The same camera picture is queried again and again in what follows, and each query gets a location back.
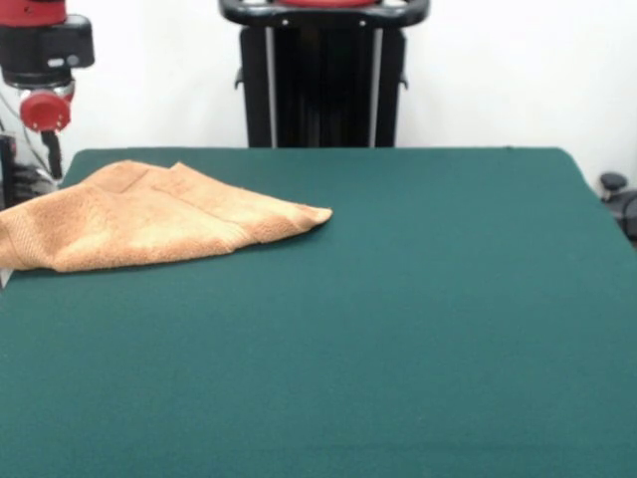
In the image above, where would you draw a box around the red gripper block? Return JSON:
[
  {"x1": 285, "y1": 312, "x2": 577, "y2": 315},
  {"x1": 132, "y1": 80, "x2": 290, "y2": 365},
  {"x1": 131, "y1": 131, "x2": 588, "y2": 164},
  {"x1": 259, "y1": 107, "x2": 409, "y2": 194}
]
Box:
[{"x1": 19, "y1": 89, "x2": 75, "y2": 181}]

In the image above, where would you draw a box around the tan terry towel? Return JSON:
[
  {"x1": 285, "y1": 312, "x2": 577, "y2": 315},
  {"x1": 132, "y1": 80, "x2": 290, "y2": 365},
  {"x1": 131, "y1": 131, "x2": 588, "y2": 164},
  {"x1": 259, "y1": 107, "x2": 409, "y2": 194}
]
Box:
[{"x1": 0, "y1": 159, "x2": 333, "y2": 274}]

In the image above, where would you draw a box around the black equipment stack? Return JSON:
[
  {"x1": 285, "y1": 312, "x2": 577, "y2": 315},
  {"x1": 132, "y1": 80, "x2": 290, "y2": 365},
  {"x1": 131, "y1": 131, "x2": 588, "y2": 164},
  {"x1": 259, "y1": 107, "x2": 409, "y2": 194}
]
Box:
[{"x1": 0, "y1": 132, "x2": 57, "y2": 210}]

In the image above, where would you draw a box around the dark green table cloth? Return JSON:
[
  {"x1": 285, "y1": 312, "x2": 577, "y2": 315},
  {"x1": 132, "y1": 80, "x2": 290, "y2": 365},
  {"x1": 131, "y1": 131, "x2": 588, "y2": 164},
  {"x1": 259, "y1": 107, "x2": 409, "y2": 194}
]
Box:
[{"x1": 0, "y1": 146, "x2": 637, "y2": 478}]

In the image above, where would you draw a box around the black office chair base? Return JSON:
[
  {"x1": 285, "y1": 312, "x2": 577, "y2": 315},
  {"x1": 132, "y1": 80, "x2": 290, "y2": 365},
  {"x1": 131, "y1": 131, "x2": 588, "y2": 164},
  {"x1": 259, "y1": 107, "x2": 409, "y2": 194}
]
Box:
[{"x1": 599, "y1": 171, "x2": 637, "y2": 250}]

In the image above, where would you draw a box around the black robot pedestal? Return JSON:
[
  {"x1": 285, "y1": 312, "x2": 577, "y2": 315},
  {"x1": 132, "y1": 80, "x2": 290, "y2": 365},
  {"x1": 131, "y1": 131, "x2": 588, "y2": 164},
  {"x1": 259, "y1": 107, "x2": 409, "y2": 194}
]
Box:
[{"x1": 217, "y1": 0, "x2": 432, "y2": 149}]

